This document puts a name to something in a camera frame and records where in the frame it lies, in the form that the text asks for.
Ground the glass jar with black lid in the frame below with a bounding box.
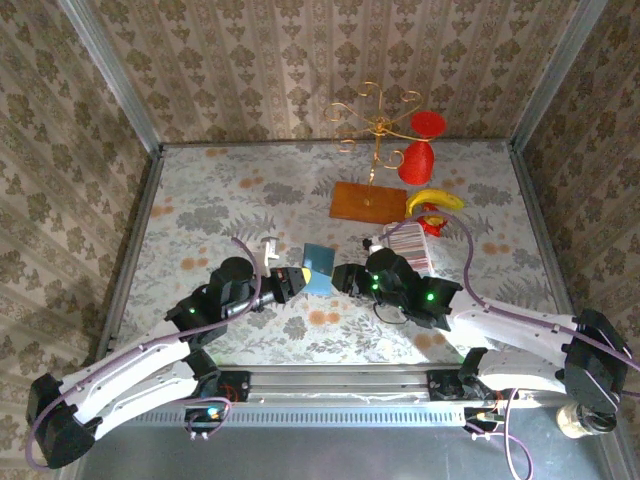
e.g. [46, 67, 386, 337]
[557, 402, 619, 440]

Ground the aluminium frame post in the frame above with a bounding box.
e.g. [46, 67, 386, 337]
[58, 0, 165, 157]
[508, 0, 610, 151]

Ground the teal card holder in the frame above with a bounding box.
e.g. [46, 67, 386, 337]
[301, 242, 338, 297]

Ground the red hourglass-shaped goblet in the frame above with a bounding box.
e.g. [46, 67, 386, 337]
[398, 110, 448, 186]

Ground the red snack packet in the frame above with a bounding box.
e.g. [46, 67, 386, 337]
[417, 212, 449, 239]

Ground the perforated metal cable duct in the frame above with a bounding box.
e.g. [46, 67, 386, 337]
[122, 399, 484, 429]

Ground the gold wire stand, wooden base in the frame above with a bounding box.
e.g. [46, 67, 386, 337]
[322, 81, 421, 225]

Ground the yellow banana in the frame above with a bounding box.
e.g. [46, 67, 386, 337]
[404, 188, 466, 219]

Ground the clear box of cards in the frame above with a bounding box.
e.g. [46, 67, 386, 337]
[382, 219, 437, 277]

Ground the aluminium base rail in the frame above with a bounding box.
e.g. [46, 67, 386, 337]
[219, 363, 474, 404]

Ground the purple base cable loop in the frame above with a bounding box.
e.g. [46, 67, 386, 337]
[469, 389, 535, 480]
[184, 397, 232, 441]

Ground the aluminium table edge rail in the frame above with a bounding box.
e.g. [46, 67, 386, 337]
[96, 145, 165, 362]
[508, 144, 591, 364]

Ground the small electronics board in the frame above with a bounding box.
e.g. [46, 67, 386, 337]
[183, 405, 226, 434]
[463, 405, 506, 432]

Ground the floral tablecloth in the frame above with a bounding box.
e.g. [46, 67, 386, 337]
[114, 142, 576, 366]

